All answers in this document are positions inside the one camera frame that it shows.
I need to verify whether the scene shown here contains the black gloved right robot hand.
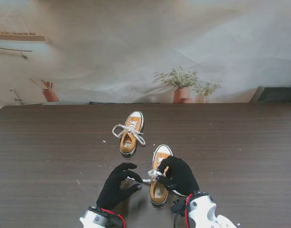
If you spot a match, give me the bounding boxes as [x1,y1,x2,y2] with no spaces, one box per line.
[156,155,200,197]

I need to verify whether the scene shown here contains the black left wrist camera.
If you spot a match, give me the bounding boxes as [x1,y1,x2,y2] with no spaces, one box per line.
[108,213,124,228]

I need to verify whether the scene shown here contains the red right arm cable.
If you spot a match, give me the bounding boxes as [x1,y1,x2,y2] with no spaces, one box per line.
[184,193,194,228]

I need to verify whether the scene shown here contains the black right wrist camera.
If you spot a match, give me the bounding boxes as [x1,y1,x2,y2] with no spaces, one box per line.
[169,199,187,217]

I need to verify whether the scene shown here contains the white shoelace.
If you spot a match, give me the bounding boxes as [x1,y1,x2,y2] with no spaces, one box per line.
[112,121,146,147]
[126,156,188,197]

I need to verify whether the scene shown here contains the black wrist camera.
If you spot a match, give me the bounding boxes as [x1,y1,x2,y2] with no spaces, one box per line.
[169,199,187,217]
[108,213,124,228]

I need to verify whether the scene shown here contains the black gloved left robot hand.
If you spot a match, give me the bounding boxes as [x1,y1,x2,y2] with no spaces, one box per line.
[96,162,144,210]

